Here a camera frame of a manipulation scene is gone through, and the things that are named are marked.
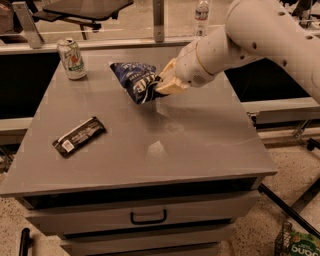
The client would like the blue chip bag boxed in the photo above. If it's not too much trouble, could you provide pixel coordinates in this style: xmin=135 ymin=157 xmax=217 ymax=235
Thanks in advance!
xmin=110 ymin=62 xmax=165 ymax=104

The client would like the black pole on floor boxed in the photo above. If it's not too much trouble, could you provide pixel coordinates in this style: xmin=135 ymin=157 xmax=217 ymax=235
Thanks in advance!
xmin=258 ymin=183 xmax=320 ymax=239

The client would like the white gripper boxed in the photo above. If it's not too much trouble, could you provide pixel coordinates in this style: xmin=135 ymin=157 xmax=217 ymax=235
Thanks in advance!
xmin=155 ymin=40 xmax=215 ymax=95

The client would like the clear plastic water bottle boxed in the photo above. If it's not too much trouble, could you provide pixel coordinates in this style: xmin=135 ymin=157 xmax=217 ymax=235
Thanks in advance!
xmin=194 ymin=0 xmax=210 ymax=37

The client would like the black rxbar chocolate bar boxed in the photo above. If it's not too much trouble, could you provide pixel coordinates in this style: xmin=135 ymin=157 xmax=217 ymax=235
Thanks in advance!
xmin=52 ymin=117 xmax=107 ymax=158

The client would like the black handle bottom left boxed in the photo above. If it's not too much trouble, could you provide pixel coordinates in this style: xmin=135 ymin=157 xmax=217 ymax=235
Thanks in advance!
xmin=18 ymin=228 xmax=31 ymax=256

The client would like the white green soda can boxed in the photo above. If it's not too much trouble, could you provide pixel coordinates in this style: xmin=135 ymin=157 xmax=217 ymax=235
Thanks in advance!
xmin=57 ymin=38 xmax=86 ymax=80

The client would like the black drawer handle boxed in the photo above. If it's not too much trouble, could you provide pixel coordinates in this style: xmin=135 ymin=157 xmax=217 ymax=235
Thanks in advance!
xmin=130 ymin=209 xmax=167 ymax=225

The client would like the grey drawer cabinet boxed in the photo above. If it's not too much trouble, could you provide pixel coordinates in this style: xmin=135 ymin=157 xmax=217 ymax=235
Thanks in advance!
xmin=1 ymin=47 xmax=275 ymax=256

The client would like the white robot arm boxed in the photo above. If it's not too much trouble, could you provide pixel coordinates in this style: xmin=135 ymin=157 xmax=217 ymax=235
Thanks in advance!
xmin=155 ymin=0 xmax=320 ymax=102

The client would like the wire basket with green package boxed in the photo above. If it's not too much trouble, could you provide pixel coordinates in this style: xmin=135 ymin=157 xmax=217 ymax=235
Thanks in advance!
xmin=274 ymin=221 xmax=320 ymax=256

